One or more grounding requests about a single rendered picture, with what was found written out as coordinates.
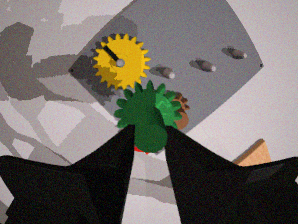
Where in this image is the green gear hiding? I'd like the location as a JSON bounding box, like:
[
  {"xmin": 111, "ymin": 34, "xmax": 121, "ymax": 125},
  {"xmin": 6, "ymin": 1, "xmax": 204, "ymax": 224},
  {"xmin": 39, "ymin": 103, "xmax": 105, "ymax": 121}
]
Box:
[{"xmin": 114, "ymin": 80, "xmax": 182, "ymax": 153}]

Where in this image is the yellow gear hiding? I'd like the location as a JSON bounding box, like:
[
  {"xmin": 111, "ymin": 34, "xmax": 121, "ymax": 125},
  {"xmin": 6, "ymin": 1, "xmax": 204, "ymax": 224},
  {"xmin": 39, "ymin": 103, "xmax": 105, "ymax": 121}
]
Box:
[{"xmin": 93, "ymin": 34, "xmax": 150, "ymax": 91}]

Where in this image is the brown gear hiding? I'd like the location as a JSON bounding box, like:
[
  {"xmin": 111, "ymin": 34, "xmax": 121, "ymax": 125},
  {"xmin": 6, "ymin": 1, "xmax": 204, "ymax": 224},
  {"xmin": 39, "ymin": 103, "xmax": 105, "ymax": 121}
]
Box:
[{"xmin": 170, "ymin": 93, "xmax": 189, "ymax": 129}]

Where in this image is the grey board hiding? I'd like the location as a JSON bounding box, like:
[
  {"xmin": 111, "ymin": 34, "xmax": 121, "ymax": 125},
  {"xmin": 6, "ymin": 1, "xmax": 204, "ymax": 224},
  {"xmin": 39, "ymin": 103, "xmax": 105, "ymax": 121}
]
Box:
[{"xmin": 68, "ymin": 0, "xmax": 263, "ymax": 133}]

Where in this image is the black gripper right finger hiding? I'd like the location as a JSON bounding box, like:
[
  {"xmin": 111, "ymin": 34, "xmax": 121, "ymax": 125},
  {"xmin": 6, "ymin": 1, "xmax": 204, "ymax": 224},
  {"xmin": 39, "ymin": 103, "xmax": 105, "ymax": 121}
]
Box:
[{"xmin": 165, "ymin": 125, "xmax": 298, "ymax": 224}]

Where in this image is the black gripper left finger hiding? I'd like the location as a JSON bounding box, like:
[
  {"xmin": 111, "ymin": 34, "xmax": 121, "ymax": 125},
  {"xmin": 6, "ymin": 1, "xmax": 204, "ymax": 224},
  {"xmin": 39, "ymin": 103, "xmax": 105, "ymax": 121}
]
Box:
[{"xmin": 0, "ymin": 125, "xmax": 136, "ymax": 224}]

